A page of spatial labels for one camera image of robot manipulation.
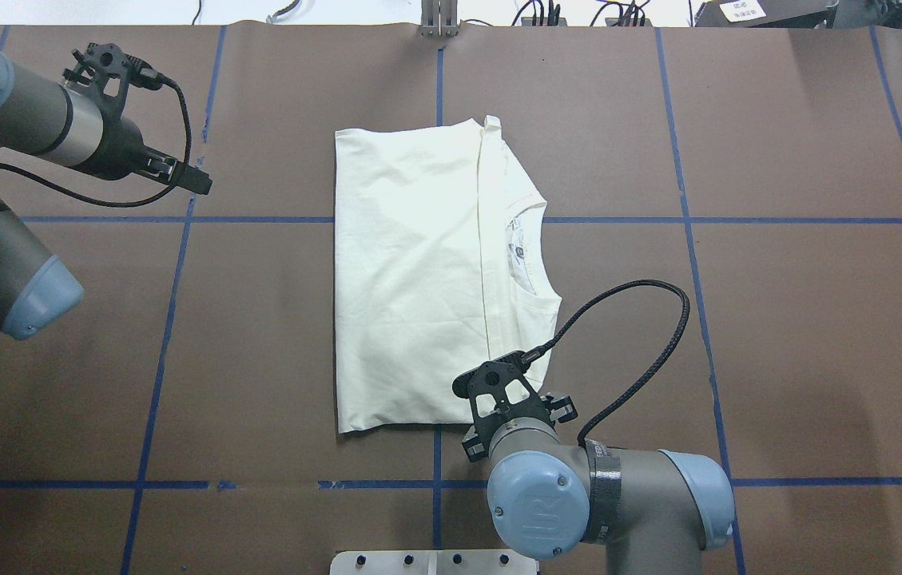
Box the cream long-sleeve cat shirt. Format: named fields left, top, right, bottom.
left=334, top=114, right=562, bottom=434

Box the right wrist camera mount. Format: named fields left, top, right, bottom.
left=451, top=351, right=545, bottom=422

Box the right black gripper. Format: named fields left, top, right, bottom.
left=462, top=393, right=579, bottom=465

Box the black box with white label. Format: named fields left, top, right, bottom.
left=693, top=1, right=839, bottom=29

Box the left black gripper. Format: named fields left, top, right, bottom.
left=88, top=116, right=213, bottom=196

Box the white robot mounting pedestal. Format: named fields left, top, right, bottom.
left=329, top=549, right=541, bottom=574

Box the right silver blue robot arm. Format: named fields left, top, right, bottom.
left=463, top=395, right=736, bottom=574

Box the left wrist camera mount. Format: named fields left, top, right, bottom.
left=62, top=42, right=172, bottom=98

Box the aluminium frame post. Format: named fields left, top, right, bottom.
left=419, top=0, right=460, bottom=38

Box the near grey orange USB hub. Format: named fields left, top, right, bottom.
left=511, top=1, right=566, bottom=28

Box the far grey orange USB hub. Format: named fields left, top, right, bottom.
left=589, top=1, right=652, bottom=28

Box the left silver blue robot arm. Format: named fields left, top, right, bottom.
left=0, top=43, right=213, bottom=341

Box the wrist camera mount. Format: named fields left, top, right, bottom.
left=62, top=42, right=172, bottom=98
left=451, top=351, right=545, bottom=422

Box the grey orange usb hub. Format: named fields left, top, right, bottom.
left=511, top=1, right=566, bottom=28
left=589, top=1, right=652, bottom=28

